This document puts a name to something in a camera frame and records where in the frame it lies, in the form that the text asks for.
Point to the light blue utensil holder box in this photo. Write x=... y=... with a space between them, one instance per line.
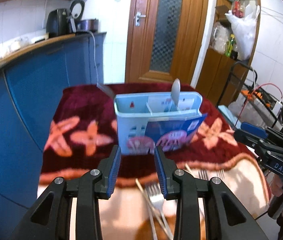
x=135 y=109

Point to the wooden door with glass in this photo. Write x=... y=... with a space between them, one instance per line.
x=166 y=45

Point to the wooden corner shelf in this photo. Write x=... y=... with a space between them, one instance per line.
x=222 y=51

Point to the small steel fork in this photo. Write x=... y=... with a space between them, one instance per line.
x=203 y=174

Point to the light blue plastic basket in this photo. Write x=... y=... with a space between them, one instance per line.
x=227 y=114

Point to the blue lower kitchen cabinets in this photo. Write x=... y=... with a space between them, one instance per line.
x=30 y=91

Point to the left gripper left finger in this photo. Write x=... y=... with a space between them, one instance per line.
x=49 y=217

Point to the white plastic bag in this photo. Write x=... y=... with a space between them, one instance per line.
x=244 y=30

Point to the wooden chopstick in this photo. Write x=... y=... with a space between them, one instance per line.
x=153 y=214
x=188 y=169

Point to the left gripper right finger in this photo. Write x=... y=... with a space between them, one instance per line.
x=225 y=216

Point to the black wire rack cart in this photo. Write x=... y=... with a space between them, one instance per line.
x=249 y=101

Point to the blue pink cardboard label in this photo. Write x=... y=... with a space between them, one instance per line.
x=169 y=133

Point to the silver door handle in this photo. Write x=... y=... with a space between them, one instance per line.
x=138 y=18

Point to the red floral plush blanket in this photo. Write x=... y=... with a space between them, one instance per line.
x=84 y=130

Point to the steel spoon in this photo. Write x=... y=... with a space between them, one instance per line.
x=175 y=91

